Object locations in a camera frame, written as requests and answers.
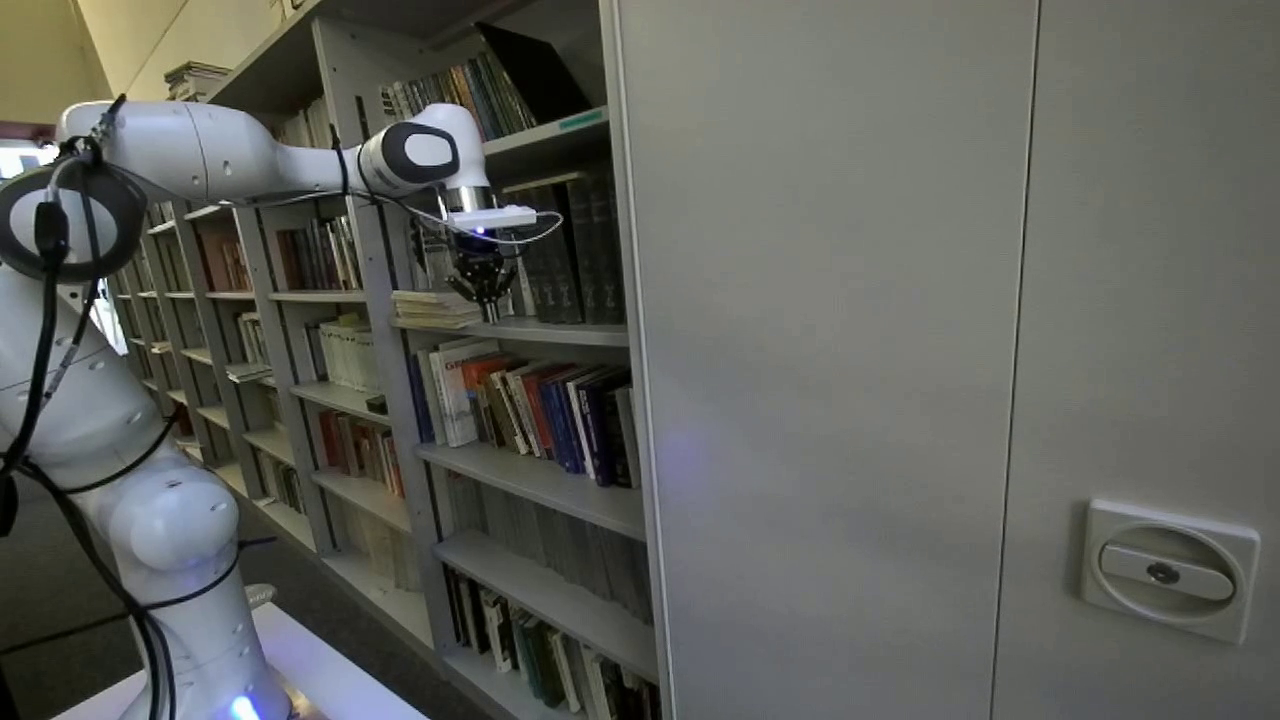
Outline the dark green book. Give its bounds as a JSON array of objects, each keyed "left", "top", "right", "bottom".
[{"left": 513, "top": 615, "right": 570, "bottom": 711}]

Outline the grey round lock handle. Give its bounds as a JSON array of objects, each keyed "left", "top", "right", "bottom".
[{"left": 1076, "top": 495, "right": 1264, "bottom": 649}]

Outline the black volume numbered 3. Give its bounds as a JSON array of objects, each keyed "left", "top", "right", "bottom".
[{"left": 546, "top": 185, "right": 567, "bottom": 330}]

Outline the blue hardcover book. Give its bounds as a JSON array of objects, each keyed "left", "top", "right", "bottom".
[{"left": 545, "top": 373, "right": 589, "bottom": 480}]

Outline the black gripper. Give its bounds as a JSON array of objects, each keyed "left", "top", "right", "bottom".
[{"left": 447, "top": 228, "right": 520, "bottom": 326}]

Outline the black volume numbered 2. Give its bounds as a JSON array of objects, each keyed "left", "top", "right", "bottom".
[{"left": 530, "top": 218, "right": 556, "bottom": 330}]

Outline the grey metal bookshelf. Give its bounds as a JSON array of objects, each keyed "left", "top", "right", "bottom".
[
  {"left": 195, "top": 95, "right": 444, "bottom": 657},
  {"left": 112, "top": 212, "right": 270, "bottom": 495},
  {"left": 311, "top": 0, "right": 1044, "bottom": 720}
]

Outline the thick black book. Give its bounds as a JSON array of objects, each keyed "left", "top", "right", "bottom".
[{"left": 582, "top": 378, "right": 637, "bottom": 494}]

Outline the white hardcover book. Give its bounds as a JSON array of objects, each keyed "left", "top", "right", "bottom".
[{"left": 429, "top": 341, "right": 482, "bottom": 451}]

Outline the black volume numbered 5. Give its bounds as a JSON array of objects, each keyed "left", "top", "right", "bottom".
[{"left": 575, "top": 182, "right": 600, "bottom": 330}]

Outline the grey storage box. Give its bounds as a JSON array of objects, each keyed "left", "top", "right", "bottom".
[{"left": 157, "top": 56, "right": 237, "bottom": 108}]

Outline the grey cabinet door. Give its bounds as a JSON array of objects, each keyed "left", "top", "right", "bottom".
[{"left": 992, "top": 0, "right": 1280, "bottom": 720}]

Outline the black volume numbered 4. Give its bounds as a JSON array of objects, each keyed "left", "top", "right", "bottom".
[{"left": 559, "top": 182, "right": 582, "bottom": 330}]

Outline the black leaning binder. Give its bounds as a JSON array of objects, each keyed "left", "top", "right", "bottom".
[{"left": 474, "top": 16, "right": 600, "bottom": 130}]

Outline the red hardcover book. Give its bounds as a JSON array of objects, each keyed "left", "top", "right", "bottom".
[{"left": 520, "top": 364, "right": 556, "bottom": 463}]

